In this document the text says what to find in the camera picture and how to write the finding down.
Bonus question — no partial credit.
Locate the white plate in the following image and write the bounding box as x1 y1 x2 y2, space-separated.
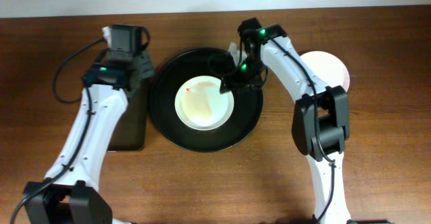
300 51 350 91
174 75 235 131

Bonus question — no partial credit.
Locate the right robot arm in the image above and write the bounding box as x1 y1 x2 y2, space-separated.
220 24 352 223

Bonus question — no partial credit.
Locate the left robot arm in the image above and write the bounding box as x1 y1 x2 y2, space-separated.
21 51 154 224

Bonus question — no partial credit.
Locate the black round tray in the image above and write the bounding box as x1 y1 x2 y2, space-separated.
149 48 263 153

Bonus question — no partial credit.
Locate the black rectangular tray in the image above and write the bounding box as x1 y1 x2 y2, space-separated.
108 79 151 152

